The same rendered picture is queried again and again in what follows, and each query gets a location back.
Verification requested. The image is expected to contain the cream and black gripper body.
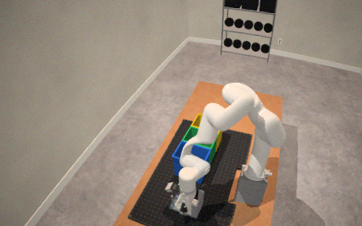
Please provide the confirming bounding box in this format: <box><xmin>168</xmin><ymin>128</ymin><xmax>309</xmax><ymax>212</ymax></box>
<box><xmin>180</xmin><ymin>190</ymin><xmax>196</xmax><ymax>208</ymax></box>

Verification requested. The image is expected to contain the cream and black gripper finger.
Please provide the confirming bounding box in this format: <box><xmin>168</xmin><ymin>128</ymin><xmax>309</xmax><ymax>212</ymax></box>
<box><xmin>180</xmin><ymin>203</ymin><xmax>188</xmax><ymax>213</ymax></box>

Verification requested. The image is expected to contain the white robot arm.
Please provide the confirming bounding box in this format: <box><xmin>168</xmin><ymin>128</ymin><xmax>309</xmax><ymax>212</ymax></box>
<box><xmin>165</xmin><ymin>83</ymin><xmax>286</xmax><ymax>197</ymax></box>

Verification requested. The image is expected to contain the yellow bin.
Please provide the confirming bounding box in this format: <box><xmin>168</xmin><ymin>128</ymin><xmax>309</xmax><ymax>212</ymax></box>
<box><xmin>191</xmin><ymin>113</ymin><xmax>223</xmax><ymax>152</ymax></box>

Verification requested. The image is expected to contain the green bin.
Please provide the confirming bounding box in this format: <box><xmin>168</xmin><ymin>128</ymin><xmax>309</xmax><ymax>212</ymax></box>
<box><xmin>182</xmin><ymin>126</ymin><xmax>217</xmax><ymax>164</ymax></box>

